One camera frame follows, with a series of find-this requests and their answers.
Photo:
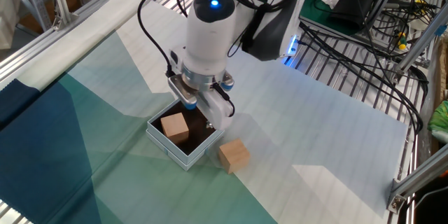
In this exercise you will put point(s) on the blue green white tablecloth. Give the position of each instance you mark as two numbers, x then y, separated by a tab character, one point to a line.
315	129

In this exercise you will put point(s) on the crumpled white tissue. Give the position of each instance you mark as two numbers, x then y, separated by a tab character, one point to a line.
330	1

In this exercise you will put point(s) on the aluminium table edge rail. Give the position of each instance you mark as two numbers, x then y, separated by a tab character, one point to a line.
31	56

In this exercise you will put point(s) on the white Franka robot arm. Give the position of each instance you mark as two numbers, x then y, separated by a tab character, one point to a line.
210	38

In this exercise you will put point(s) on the light blue gift box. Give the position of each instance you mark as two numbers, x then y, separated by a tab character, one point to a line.
162	147

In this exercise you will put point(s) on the flat black box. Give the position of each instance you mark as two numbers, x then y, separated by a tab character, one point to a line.
357	7

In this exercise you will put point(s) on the grey perforated metal upright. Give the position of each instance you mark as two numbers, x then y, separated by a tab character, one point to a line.
35	0

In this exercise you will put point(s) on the green plastic bag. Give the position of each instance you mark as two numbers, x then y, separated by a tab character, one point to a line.
439	120

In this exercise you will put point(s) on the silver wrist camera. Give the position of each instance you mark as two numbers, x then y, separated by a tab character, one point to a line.
182	91

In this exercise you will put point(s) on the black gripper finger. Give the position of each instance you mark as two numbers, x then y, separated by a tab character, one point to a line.
210	124

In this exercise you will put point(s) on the green cutting mat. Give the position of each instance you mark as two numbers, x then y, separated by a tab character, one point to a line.
315	10

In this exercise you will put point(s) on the aluminium frame post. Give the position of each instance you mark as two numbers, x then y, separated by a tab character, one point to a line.
421	42
416	178

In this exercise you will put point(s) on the light wooden cube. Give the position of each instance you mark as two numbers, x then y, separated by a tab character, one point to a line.
234	155
174	126

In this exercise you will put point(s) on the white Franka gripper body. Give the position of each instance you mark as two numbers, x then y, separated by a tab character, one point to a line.
218	113

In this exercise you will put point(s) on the silver bracket with blue tip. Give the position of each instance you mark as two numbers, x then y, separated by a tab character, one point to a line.
228	80

